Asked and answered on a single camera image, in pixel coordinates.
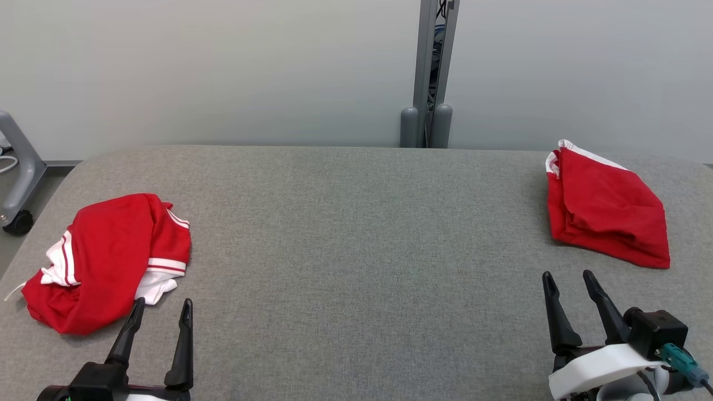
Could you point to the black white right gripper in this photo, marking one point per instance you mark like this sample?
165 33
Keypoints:
596 367

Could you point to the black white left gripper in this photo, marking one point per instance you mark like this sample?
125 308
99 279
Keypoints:
97 381

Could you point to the red basketball jersey white trim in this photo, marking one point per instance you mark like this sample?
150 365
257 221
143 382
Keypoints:
111 250

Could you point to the red shorts with white stripe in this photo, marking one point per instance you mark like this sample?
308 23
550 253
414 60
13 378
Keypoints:
607 211

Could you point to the grey cart leg with caster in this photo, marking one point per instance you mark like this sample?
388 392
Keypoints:
25 172

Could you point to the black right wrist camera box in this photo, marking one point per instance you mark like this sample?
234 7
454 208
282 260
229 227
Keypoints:
657 331

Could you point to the teal right camera connector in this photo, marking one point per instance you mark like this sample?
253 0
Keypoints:
682 362

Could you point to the grey partition base rail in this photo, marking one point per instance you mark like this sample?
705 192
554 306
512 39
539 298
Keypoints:
64 164

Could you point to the grey cylindrical post foot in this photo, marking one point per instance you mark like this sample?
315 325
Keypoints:
443 128
409 131

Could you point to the grey metal partition post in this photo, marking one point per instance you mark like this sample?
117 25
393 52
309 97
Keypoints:
424 55

